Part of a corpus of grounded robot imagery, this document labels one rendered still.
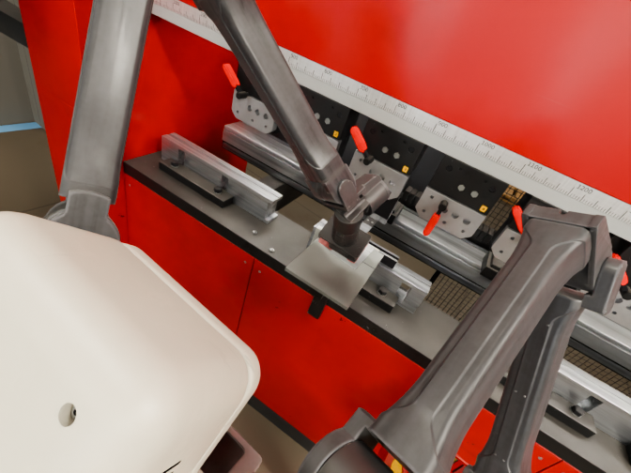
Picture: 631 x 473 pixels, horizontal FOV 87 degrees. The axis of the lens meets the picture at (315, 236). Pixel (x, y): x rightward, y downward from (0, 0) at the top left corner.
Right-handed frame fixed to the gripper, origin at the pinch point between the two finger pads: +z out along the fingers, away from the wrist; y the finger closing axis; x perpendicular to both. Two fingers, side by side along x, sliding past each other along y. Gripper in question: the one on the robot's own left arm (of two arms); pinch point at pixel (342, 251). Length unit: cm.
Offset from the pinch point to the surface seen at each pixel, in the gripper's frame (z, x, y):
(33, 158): 113, 15, 241
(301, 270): 2.7, 8.7, 6.0
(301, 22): -28, -33, 34
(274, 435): 94, 51, -6
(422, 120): -20.0, -29.2, -1.1
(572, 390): 20, -9, -67
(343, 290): 3.8, 6.8, -5.1
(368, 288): 20.3, -3.1, -9.2
